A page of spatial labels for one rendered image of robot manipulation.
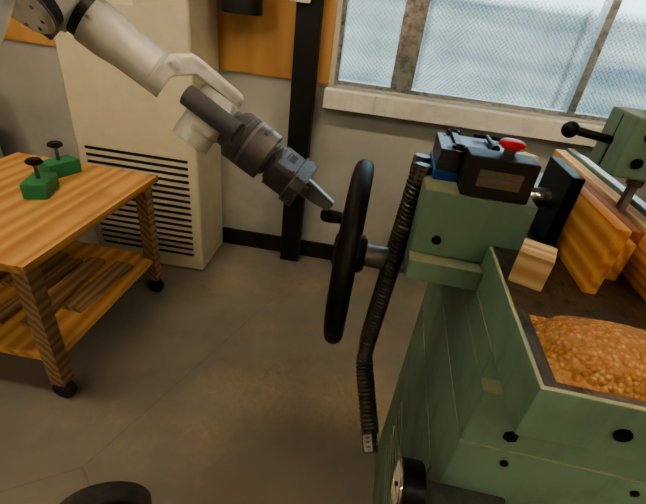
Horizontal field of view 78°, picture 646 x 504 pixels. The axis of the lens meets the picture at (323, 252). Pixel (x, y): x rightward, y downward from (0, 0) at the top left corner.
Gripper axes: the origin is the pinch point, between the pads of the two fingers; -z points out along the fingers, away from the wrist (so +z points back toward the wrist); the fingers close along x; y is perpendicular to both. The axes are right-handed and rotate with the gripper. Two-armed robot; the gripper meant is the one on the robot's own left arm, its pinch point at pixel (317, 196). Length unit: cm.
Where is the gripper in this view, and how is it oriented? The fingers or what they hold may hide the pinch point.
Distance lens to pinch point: 72.0
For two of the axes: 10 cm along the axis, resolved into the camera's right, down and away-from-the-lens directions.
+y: 5.8, -6.2, -5.3
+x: -2.0, 5.2, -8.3
